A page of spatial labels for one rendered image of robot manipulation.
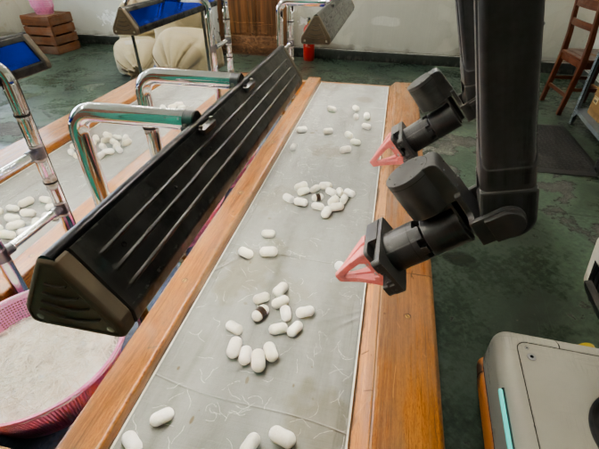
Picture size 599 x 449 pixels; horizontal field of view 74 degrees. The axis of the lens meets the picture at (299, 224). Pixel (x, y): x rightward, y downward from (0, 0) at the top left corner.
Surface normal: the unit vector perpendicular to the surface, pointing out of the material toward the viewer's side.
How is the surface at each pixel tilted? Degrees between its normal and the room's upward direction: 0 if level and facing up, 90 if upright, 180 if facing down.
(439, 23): 90
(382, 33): 90
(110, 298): 58
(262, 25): 90
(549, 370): 0
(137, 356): 0
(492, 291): 0
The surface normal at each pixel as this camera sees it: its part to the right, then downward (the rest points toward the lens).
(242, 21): -0.25, 0.57
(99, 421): 0.00, -0.81
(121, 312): 0.83, -0.33
